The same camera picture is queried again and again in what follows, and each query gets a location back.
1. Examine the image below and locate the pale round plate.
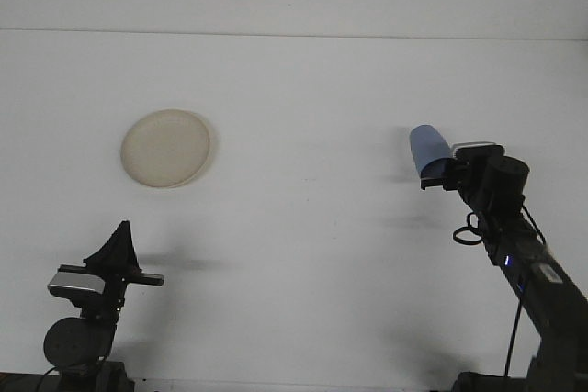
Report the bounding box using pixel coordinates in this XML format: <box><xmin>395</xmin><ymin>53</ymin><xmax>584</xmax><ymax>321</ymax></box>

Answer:
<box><xmin>120</xmin><ymin>108</ymin><xmax>219</xmax><ymax>190</ymax></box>

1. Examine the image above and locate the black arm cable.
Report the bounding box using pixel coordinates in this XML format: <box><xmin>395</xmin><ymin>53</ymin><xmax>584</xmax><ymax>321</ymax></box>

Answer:
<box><xmin>452</xmin><ymin>201</ymin><xmax>548</xmax><ymax>378</ymax></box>

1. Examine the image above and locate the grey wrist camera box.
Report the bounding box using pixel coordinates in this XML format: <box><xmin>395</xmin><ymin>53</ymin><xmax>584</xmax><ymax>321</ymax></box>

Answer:
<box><xmin>448</xmin><ymin>140</ymin><xmax>505</xmax><ymax>162</ymax></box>
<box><xmin>47</xmin><ymin>272</ymin><xmax>105</xmax><ymax>297</ymax></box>

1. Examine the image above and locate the pale blue cup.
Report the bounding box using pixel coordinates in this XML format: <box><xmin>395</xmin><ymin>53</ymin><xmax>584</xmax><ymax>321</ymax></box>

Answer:
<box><xmin>409</xmin><ymin>124</ymin><xmax>454</xmax><ymax>180</ymax></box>

